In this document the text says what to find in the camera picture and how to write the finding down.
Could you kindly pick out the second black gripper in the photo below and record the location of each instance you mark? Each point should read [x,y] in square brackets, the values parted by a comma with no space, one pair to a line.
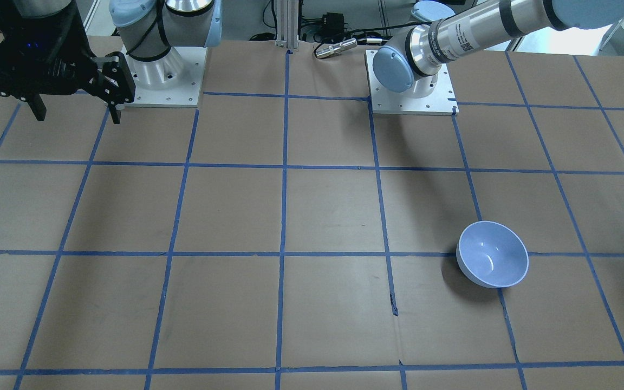
[110,80]

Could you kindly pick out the light blue bowl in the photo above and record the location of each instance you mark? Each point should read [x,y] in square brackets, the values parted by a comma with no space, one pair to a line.
[491,255]

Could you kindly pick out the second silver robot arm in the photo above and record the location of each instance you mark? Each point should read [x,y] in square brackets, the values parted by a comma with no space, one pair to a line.
[150,29]

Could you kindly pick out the robot arm over blue bowl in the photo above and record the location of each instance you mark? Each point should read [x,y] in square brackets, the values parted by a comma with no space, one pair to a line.
[420,49]

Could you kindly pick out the brown paper mat blue grid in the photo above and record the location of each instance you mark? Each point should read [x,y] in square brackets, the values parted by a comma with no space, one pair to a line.
[283,236]

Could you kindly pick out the aluminium frame post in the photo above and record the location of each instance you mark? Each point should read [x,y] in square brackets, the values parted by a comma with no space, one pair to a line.
[287,16]

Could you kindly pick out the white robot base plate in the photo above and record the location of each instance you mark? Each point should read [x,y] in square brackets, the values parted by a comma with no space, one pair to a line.
[433,95]

